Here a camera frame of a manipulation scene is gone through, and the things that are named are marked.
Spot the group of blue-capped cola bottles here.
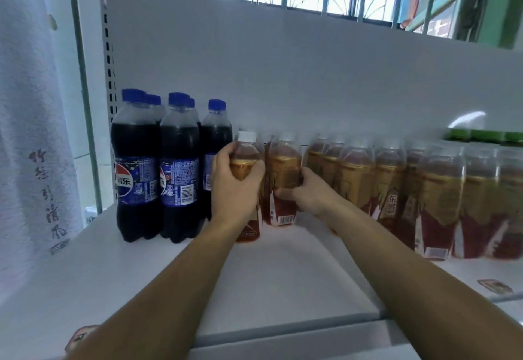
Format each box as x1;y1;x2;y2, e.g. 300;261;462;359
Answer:
110;88;234;244

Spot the row of green-capped bottles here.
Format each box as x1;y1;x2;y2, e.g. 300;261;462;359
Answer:
445;128;523;146

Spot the white metal shelf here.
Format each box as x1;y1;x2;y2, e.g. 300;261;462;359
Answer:
0;0;523;360

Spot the white panelled door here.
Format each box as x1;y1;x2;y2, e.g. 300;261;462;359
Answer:
41;0;115;213

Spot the person's left forearm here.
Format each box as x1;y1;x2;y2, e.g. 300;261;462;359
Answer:
69;225;242;360

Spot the person's right hand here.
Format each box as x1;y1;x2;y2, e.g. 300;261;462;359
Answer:
276;166;346;220

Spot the row of amber drink bottles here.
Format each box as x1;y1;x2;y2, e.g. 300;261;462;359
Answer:
301;131;523;261

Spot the person's left hand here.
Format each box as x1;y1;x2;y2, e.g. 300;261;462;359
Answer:
210;143;267;238

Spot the grey shelf label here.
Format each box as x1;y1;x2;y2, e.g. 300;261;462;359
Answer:
478;279;516;295

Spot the red-bordered shelf label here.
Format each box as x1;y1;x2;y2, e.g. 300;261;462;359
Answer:
64;325;99;353

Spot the white bamboo print curtain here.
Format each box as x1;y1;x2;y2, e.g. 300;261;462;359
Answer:
0;0;87;303

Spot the person's right forearm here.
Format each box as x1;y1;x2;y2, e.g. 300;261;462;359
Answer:
325;202;523;360

